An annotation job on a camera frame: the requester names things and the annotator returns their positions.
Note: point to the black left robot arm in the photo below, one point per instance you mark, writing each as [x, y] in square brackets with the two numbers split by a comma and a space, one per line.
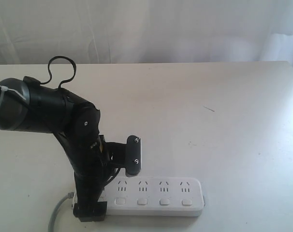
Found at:
[25, 105]

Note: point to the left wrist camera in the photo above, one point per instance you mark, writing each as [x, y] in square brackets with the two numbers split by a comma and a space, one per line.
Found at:
[127, 156]

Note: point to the white curtain backdrop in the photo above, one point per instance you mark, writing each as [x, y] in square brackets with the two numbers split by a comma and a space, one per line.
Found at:
[146, 31]

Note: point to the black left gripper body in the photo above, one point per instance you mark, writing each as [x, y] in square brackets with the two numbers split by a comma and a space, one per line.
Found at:
[93, 167]

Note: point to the white five-outlet power strip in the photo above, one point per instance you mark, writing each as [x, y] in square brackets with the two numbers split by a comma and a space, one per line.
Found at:
[153, 196]

